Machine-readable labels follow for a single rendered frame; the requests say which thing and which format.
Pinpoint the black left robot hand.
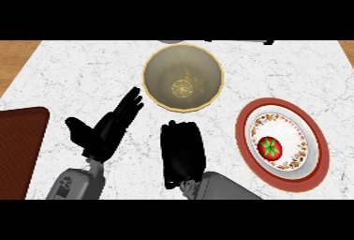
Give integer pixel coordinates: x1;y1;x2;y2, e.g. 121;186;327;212
63;86;145;164

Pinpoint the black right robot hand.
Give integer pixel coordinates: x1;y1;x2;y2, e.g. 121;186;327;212
159;119;208;190

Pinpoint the red bell pepper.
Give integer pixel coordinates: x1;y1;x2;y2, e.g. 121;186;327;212
257;136;283;162

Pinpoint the red-rimmed floral white plate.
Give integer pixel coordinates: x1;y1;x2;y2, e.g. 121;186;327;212
235;97;330;193

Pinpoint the olive bowl with gold rim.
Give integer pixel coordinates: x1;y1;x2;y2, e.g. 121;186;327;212
142;43;226;113

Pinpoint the dark red woven placemat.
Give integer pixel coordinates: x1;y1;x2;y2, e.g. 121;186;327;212
0;106;52;201

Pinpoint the grey round object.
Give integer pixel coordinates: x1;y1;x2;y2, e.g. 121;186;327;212
158;39;187;45

